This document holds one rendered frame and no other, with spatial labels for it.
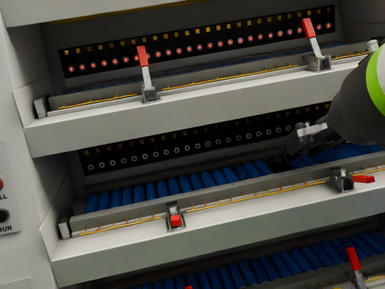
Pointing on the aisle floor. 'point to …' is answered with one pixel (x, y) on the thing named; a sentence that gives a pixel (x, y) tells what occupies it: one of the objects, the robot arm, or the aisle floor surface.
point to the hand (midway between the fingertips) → (305, 147)
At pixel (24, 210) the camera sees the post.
